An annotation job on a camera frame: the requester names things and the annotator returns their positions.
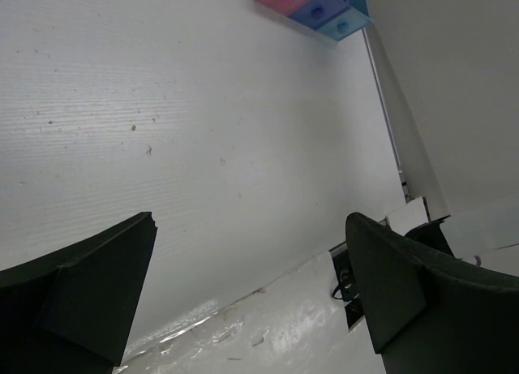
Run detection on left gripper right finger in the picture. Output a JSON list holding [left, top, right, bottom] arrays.
[[345, 213, 518, 373]]

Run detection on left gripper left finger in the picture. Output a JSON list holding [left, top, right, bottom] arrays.
[[1, 212, 157, 373]]

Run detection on light blue container box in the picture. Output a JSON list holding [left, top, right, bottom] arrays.
[[317, 0, 372, 41]]

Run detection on dark blue container box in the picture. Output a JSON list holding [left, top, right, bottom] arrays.
[[289, 0, 350, 30]]

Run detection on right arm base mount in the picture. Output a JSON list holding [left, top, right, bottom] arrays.
[[332, 213, 453, 338]]

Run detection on aluminium rail right side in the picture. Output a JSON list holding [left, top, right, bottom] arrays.
[[362, 28, 411, 203]]

